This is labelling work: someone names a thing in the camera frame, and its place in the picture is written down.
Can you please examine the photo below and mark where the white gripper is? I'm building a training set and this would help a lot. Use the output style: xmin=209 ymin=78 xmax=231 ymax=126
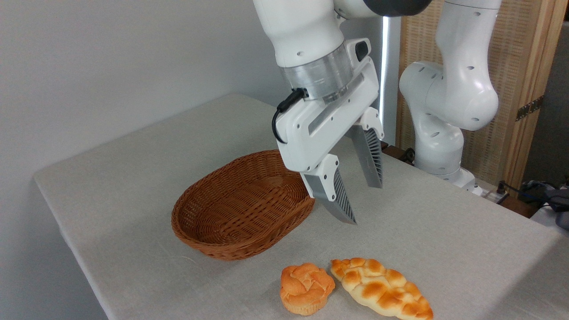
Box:
xmin=272 ymin=38 xmax=385 ymax=225

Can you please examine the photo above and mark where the long braided bread loaf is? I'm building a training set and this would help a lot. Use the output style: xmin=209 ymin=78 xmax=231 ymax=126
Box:
xmin=330 ymin=257 xmax=434 ymax=320

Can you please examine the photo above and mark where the round knotted bread roll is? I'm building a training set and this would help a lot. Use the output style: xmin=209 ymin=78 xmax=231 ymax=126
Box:
xmin=280 ymin=263 xmax=336 ymax=316

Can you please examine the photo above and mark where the brown oval wicker basket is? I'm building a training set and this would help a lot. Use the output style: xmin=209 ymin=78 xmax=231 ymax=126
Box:
xmin=171 ymin=149 xmax=315 ymax=261

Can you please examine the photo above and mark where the bright vertical light strip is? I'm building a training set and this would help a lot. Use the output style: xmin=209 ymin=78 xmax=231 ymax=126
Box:
xmin=378 ymin=17 xmax=392 ymax=143

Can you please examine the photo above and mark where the white power strip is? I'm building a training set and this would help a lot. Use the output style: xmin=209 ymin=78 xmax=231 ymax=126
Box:
xmin=470 ymin=186 xmax=508 ymax=205

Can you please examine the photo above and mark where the metal screen hinge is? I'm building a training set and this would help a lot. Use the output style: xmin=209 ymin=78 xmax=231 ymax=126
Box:
xmin=516 ymin=96 xmax=544 ymax=121

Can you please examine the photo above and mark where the wooden woven folding screen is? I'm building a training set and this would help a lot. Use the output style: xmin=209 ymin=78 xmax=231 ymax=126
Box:
xmin=396 ymin=0 xmax=569 ymax=192

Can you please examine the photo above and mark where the dark grey bundle of gear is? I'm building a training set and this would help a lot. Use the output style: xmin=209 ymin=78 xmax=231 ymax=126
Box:
xmin=518 ymin=178 xmax=569 ymax=232

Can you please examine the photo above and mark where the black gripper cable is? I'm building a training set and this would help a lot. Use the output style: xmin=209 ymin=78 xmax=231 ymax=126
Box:
xmin=272 ymin=88 xmax=309 ymax=144

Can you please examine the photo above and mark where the black power plug with cable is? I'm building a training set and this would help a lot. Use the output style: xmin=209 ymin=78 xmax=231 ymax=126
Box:
xmin=495 ymin=180 xmax=556 ymax=209

